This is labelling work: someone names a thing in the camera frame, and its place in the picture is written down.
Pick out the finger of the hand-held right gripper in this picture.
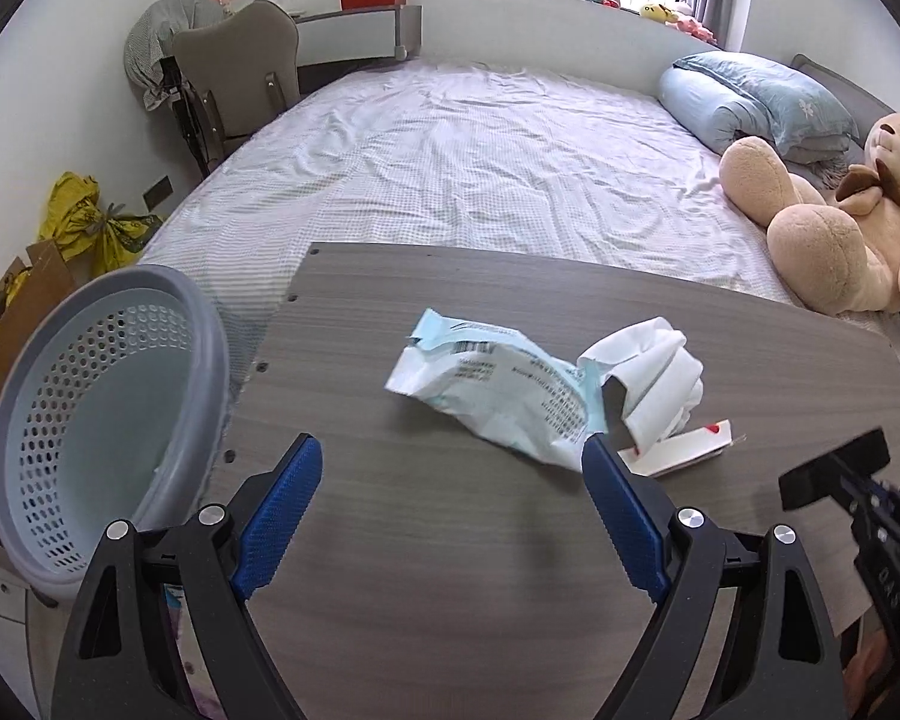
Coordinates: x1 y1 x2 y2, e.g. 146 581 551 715
832 454 900 541

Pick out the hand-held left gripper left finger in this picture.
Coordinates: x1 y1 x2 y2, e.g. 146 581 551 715
51 433 323 720

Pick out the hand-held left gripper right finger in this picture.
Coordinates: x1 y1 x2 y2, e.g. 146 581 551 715
581 435 848 720

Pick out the white red packet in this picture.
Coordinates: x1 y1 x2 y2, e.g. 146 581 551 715
616 418 736 479

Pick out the white paper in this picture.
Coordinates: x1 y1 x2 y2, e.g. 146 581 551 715
577 315 704 460

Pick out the light blue wet wipe packet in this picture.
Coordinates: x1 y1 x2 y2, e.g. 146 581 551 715
385 307 623 473

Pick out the grey perforated plastic basket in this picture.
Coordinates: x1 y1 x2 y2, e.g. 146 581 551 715
0 264 232 601

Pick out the large beige teddy bear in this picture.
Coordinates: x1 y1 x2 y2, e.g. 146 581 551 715
720 112 900 316

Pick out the brown cardboard piece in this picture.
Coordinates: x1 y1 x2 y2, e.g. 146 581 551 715
0 240 80 391

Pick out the large yellow plastic bag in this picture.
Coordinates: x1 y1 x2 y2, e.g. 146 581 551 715
40 172 164 275

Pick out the folded grey blanket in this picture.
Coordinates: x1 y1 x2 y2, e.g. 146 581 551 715
784 131 856 166

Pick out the bed with pale sheet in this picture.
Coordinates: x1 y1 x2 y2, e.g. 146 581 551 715
139 60 900 391

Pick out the folded light blue quilt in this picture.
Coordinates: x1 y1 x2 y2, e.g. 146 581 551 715
658 66 773 158

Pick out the light blue pillow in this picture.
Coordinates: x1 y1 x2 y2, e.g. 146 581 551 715
675 52 860 158

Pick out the grey brown chair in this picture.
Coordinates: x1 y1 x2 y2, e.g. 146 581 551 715
172 0 301 173

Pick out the grey clothing on chair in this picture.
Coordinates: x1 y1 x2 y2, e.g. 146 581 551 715
124 0 226 110

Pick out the grey desk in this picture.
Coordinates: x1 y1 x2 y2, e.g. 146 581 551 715
296 4 423 91

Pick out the pink plush toy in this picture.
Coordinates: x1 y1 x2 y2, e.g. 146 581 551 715
671 4 717 42

